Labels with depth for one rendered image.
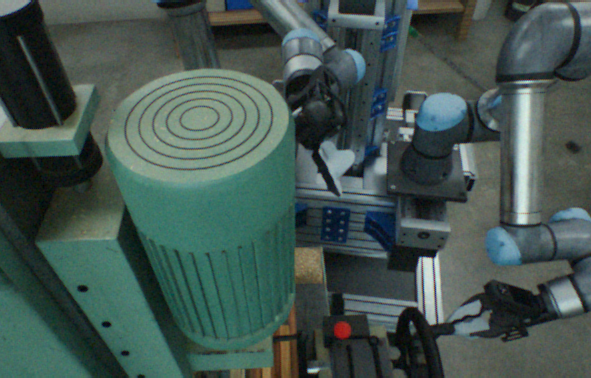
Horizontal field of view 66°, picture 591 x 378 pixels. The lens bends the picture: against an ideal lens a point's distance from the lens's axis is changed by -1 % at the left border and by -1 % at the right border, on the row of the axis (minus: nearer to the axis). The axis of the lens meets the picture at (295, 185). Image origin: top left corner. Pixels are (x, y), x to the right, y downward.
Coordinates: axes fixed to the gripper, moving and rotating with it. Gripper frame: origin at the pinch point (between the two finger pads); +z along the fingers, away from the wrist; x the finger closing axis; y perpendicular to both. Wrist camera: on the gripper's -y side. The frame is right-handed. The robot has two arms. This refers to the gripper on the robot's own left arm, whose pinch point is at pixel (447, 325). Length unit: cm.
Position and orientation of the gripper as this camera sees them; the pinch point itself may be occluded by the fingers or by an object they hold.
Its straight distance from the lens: 102.7
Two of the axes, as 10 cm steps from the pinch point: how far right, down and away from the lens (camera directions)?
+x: -0.6, -7.3, 6.8
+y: 5.0, 5.7, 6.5
